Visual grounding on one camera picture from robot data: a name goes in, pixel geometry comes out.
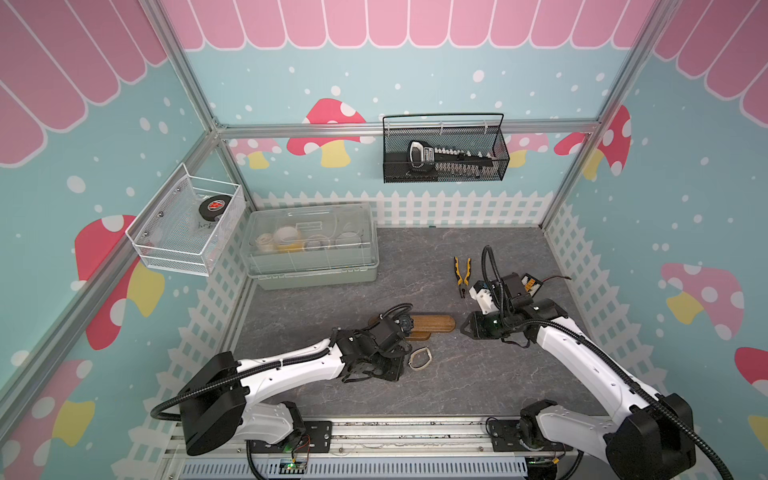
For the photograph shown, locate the beige strap watch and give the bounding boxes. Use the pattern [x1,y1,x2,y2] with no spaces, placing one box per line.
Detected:
[407,347,433,371]

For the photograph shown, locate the wooden watch stand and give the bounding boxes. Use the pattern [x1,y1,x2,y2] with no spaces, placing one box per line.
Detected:
[408,315,456,342]

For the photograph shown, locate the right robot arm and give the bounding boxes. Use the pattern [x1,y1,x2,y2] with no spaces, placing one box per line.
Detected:
[453,246,733,479]

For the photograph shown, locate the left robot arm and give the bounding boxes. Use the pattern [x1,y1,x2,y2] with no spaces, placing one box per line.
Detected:
[150,303,414,456]

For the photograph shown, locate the black connector board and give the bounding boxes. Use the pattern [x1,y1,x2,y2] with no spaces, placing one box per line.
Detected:
[521,273,571,296]

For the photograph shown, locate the yellow black pliers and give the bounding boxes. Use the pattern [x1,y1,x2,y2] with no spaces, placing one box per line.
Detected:
[453,257,472,298]

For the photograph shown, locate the translucent plastic storage box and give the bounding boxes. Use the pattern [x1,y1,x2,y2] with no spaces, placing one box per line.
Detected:
[240,203,379,291]

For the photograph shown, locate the black silver tool in basket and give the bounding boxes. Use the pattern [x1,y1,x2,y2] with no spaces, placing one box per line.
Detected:
[407,140,498,178]

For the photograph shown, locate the black tape roll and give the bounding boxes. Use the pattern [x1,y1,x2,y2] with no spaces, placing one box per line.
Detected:
[198,194,233,222]

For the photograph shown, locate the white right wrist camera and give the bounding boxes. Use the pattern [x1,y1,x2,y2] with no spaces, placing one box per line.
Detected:
[469,285,499,315]

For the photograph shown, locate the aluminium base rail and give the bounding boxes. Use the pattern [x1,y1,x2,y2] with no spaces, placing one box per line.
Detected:
[155,416,615,479]

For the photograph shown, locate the black wire mesh basket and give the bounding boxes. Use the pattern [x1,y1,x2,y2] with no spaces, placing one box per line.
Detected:
[381,113,510,183]

